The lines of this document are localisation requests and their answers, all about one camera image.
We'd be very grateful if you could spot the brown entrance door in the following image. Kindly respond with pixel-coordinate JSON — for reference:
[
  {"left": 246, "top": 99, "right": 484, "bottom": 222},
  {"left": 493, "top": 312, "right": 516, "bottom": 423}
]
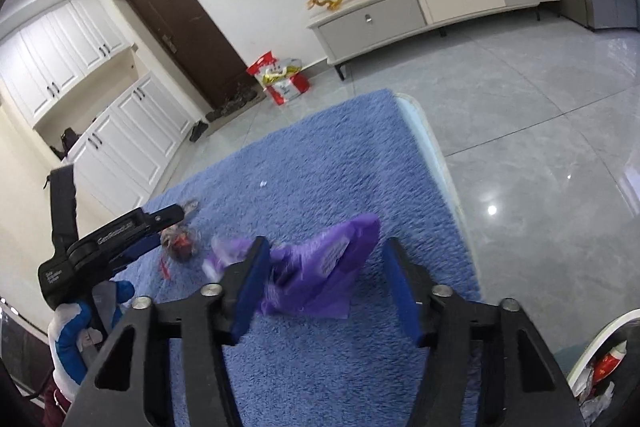
[{"left": 122, "top": 0, "right": 266, "bottom": 108}]

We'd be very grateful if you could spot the red white gift bag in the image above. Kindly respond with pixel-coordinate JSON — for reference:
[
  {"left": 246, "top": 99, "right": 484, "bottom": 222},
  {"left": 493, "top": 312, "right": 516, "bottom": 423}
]
[{"left": 246, "top": 51, "right": 312, "bottom": 106}]

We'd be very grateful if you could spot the black bag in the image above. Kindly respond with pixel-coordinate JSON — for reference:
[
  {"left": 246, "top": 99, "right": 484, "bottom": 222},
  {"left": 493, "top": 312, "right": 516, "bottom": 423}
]
[{"left": 50, "top": 129, "right": 84, "bottom": 160}]

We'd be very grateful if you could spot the blue shaggy rug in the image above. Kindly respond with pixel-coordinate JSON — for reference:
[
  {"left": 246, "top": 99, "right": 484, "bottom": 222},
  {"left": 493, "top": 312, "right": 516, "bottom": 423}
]
[{"left": 117, "top": 88, "right": 483, "bottom": 427}]

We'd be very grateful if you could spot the row of dark shoes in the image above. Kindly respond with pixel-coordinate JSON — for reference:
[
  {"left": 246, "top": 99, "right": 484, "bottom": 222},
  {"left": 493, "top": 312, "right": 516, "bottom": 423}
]
[{"left": 189, "top": 87, "right": 266, "bottom": 143}]

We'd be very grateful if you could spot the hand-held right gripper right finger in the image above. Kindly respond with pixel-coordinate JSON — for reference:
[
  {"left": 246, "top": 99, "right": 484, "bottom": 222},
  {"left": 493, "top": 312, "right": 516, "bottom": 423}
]
[{"left": 382, "top": 237, "right": 586, "bottom": 427}]

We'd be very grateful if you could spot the white shoe cabinet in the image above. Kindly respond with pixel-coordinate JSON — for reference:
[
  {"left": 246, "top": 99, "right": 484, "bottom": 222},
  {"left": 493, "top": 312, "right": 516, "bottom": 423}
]
[{"left": 65, "top": 72, "right": 196, "bottom": 204}]

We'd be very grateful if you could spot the red silver wrapper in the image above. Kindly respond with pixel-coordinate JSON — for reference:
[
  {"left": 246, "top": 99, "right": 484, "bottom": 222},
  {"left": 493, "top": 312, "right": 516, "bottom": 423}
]
[{"left": 159, "top": 199, "right": 203, "bottom": 280}]

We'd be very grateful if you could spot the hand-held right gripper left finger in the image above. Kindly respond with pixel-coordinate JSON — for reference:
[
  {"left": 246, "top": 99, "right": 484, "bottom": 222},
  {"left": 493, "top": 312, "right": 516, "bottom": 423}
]
[{"left": 62, "top": 236, "right": 273, "bottom": 427}]

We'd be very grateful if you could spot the person's left hand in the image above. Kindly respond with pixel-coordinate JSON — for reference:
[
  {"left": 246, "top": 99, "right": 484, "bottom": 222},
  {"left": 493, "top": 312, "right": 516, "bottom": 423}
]
[{"left": 47, "top": 279, "right": 136, "bottom": 388}]

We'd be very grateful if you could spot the red snack packet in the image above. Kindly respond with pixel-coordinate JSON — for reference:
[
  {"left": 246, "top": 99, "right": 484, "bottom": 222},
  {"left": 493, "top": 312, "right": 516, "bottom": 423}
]
[{"left": 591, "top": 340, "right": 629, "bottom": 384}]

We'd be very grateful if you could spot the white round trash bin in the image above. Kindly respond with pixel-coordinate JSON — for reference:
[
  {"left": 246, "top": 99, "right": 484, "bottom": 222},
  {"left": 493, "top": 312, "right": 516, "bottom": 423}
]
[{"left": 565, "top": 309, "right": 640, "bottom": 427}]

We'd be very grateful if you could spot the purple plastic bag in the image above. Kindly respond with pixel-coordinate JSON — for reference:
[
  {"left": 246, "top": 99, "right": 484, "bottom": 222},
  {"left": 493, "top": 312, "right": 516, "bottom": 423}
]
[{"left": 202, "top": 213, "right": 381, "bottom": 321}]

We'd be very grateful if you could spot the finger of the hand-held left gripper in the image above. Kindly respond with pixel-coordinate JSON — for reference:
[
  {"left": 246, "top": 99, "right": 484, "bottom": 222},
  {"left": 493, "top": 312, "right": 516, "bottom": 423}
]
[
  {"left": 112, "top": 234, "right": 166, "bottom": 271},
  {"left": 140, "top": 204, "right": 185, "bottom": 236}
]

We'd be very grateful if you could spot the grey white television cabinet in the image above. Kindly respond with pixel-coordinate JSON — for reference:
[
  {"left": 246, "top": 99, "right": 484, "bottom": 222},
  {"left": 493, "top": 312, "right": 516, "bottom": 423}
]
[{"left": 306, "top": 0, "right": 562, "bottom": 80}]

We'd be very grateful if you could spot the white crumpled wrapper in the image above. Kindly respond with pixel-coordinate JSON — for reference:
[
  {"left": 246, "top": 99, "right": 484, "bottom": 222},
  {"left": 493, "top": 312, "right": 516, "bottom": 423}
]
[{"left": 574, "top": 381, "right": 617, "bottom": 414}]

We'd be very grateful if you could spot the white wall cupboard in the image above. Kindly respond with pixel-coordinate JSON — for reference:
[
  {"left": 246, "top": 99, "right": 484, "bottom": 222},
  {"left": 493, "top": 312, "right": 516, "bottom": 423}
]
[{"left": 0, "top": 0, "right": 134, "bottom": 128}]

